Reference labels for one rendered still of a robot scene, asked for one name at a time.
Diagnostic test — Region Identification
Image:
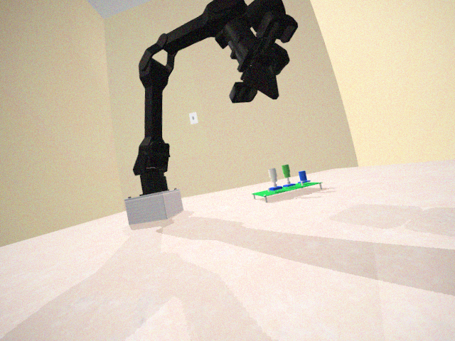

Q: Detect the green circuit board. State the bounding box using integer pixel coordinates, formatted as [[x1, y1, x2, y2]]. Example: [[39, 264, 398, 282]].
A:
[[252, 164, 322, 203]]

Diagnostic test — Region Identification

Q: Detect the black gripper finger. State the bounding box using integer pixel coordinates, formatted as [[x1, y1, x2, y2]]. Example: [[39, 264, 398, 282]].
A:
[[242, 75, 278, 99], [250, 54, 280, 98]]

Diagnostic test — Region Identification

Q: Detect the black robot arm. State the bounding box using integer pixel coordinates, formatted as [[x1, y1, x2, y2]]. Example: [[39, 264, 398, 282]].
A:
[[133, 0, 286, 196]]

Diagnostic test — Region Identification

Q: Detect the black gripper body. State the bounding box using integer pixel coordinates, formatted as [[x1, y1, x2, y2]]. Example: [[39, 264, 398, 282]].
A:
[[229, 10, 298, 104]]

